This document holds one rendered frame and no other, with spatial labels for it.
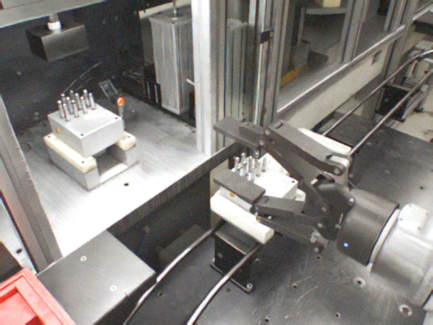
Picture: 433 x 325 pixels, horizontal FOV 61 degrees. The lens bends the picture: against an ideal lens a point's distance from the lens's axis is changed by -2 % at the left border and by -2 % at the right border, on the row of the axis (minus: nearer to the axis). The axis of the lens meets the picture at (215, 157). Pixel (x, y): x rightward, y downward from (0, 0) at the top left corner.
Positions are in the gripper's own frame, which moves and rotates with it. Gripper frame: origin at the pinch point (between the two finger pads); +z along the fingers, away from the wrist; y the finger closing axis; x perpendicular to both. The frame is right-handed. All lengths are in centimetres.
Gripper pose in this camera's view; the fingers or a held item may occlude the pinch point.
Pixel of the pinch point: (235, 157)
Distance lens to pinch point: 49.5
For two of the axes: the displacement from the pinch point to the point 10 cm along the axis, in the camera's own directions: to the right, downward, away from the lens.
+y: 0.0, -7.9, -6.1
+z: -7.5, -4.1, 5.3
